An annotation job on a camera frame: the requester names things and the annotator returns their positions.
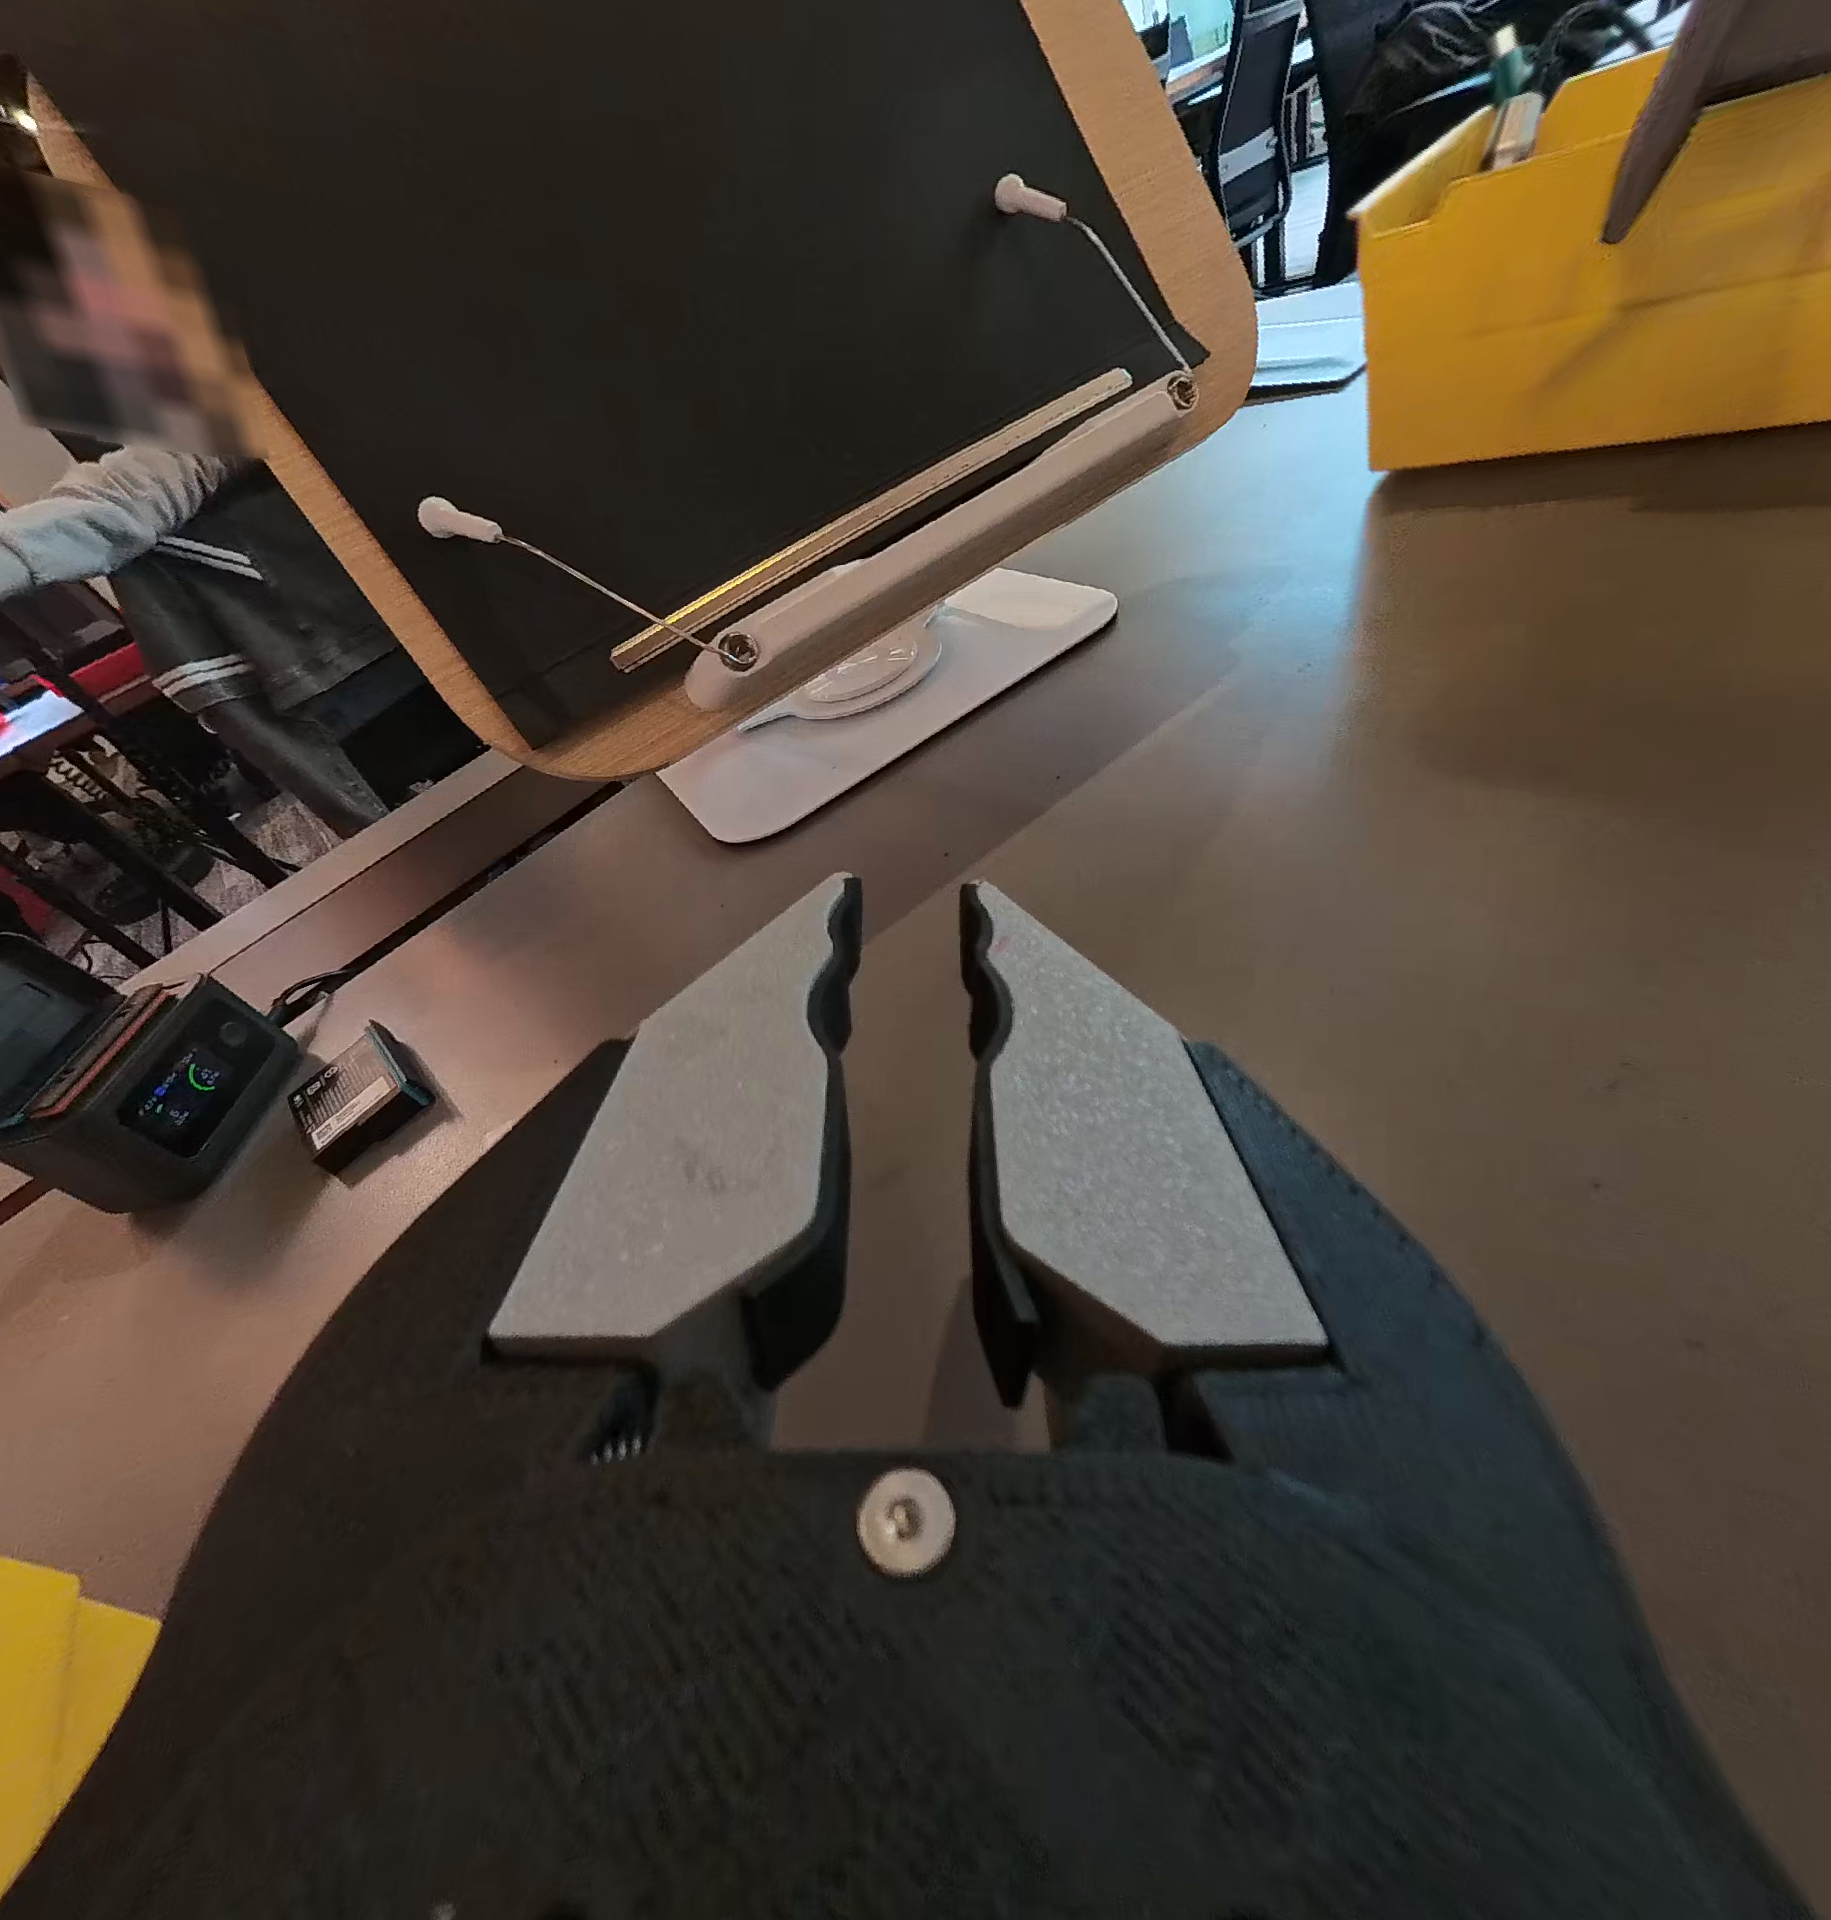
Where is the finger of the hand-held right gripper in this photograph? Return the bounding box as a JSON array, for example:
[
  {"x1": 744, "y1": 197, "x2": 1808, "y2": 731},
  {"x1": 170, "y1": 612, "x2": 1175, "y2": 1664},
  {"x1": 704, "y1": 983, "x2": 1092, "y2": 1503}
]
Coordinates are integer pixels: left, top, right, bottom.
[{"x1": 1598, "y1": 0, "x2": 1749, "y2": 245}]

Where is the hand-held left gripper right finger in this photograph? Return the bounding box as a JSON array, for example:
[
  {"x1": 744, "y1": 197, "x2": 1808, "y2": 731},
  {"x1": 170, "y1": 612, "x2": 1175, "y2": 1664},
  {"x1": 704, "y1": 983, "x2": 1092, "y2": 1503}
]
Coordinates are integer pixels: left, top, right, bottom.
[{"x1": 957, "y1": 880, "x2": 1332, "y2": 1409}]

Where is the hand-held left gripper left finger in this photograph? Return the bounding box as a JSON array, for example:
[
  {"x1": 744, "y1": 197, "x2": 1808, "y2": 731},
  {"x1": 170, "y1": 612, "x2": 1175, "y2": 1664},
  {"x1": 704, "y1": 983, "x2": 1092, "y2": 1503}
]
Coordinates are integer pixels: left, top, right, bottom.
[{"x1": 484, "y1": 874, "x2": 867, "y2": 1394}]

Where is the yellow plastic bin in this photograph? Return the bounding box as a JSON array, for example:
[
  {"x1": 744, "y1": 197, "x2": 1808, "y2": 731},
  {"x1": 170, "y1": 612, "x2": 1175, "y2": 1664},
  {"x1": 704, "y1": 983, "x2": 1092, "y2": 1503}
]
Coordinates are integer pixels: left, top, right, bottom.
[
  {"x1": 1351, "y1": 46, "x2": 1831, "y2": 474},
  {"x1": 0, "y1": 1545, "x2": 163, "y2": 1920}
]

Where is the black office chair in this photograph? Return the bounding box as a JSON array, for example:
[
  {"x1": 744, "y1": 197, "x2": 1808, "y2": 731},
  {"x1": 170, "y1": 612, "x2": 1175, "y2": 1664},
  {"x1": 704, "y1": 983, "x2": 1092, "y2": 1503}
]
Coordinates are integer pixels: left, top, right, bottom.
[{"x1": 1198, "y1": 0, "x2": 1311, "y2": 296}]

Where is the monitor on white stand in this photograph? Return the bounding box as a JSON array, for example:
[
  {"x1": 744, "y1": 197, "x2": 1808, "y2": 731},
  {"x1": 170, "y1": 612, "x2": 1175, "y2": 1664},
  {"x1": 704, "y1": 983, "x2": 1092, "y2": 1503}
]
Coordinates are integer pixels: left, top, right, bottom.
[{"x1": 0, "y1": 0, "x2": 1259, "y2": 845}]

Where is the dark charger case with display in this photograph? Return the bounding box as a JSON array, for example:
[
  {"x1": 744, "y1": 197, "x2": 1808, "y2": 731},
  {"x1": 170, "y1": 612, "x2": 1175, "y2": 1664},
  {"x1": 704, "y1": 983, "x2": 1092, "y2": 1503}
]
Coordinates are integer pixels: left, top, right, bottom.
[{"x1": 0, "y1": 933, "x2": 304, "y2": 1214}]

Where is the black camera battery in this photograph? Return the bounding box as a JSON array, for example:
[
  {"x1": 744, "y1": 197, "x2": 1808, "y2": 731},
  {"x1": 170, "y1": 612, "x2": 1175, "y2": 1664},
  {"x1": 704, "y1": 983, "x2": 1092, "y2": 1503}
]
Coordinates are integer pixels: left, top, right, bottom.
[{"x1": 289, "y1": 1019, "x2": 436, "y2": 1174}]

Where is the black charger cable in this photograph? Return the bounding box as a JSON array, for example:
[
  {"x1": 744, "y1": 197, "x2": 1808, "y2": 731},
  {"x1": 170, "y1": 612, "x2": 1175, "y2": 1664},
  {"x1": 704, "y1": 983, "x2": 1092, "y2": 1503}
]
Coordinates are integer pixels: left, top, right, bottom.
[{"x1": 262, "y1": 968, "x2": 360, "y2": 1040}]

